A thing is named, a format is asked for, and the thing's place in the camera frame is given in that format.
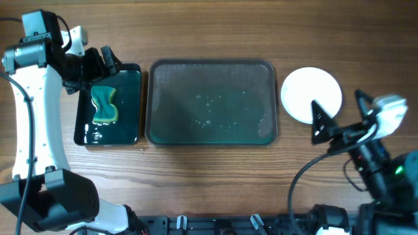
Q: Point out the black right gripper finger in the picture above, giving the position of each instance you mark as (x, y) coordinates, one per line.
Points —
(323, 126)
(364, 103)

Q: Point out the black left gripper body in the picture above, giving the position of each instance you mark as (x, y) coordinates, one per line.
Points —
(93, 61)

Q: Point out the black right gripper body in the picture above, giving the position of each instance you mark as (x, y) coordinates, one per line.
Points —
(341, 133)

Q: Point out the green yellow sponge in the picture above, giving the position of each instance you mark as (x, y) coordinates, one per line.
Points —
(106, 111)

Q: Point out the white plate top stained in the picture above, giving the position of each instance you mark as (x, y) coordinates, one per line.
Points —
(309, 84)

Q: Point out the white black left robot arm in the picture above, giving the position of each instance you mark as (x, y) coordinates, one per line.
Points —
(45, 194)

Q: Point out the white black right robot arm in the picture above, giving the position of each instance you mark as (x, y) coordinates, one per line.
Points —
(391, 182)

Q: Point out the black water tray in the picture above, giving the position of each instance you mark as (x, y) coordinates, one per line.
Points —
(125, 131)

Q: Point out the dark grey serving tray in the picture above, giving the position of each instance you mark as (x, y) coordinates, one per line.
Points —
(211, 102)

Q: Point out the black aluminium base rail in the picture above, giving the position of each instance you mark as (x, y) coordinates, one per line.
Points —
(163, 225)

